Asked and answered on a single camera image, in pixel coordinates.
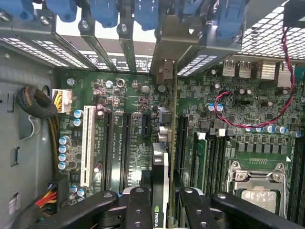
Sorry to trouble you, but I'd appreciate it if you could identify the green RAM stick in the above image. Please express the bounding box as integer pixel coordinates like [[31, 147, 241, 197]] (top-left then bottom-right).
[[192, 132, 208, 191]]

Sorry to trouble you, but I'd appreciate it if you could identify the black long expansion slot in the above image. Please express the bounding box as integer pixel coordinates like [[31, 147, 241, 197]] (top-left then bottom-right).
[[174, 115, 189, 178], [100, 111, 115, 191], [118, 112, 133, 194]]

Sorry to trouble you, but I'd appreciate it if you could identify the CPU with paste residue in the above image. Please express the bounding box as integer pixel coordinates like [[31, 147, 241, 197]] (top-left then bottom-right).
[[241, 189, 278, 214]]

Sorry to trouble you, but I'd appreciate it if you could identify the black main power connector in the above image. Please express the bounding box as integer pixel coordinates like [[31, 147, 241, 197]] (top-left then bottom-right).
[[34, 175, 70, 215]]

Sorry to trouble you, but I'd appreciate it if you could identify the white expansion slot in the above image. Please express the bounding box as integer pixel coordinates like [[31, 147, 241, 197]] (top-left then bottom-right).
[[80, 104, 96, 188]]

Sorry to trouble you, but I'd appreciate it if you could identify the black short expansion slot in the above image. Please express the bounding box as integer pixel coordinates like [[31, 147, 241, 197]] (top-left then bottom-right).
[[141, 114, 152, 138]]

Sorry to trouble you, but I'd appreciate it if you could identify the green motherboard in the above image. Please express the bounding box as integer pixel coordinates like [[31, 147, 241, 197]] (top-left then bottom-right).
[[57, 57, 305, 220]]

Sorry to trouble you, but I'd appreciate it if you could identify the white power connector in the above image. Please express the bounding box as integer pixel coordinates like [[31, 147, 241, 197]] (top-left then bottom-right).
[[51, 88, 72, 113]]

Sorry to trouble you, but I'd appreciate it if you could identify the silver USB port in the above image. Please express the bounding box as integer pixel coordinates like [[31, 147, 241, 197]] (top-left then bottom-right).
[[237, 61, 253, 79], [223, 59, 237, 77]]

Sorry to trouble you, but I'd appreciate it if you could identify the silver port block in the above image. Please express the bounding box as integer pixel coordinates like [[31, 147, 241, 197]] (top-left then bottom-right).
[[260, 61, 281, 81], [277, 64, 296, 88]]

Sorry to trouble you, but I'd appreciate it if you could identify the metal slot cover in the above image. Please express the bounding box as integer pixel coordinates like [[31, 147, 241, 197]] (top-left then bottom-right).
[[78, 20, 118, 72], [117, 22, 138, 72]]

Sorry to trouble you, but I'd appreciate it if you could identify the black open PC case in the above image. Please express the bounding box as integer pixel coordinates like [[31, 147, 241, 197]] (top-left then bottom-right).
[[0, 0, 305, 229]]

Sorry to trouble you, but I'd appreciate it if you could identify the blue slot clip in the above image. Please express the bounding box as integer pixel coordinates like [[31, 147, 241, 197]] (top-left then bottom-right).
[[89, 0, 119, 28], [215, 0, 246, 41], [134, 0, 160, 31], [45, 0, 78, 23], [0, 0, 34, 22], [182, 0, 203, 17]]

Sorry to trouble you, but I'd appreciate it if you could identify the black box with label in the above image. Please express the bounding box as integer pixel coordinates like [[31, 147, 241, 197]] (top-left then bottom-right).
[[282, 0, 305, 28]]

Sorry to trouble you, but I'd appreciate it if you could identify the black braided cable sleeve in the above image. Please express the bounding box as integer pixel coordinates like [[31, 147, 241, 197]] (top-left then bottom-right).
[[15, 85, 60, 177]]

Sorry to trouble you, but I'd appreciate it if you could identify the red black twisted wire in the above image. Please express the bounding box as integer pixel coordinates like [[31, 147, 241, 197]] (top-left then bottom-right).
[[214, 26, 296, 129]]

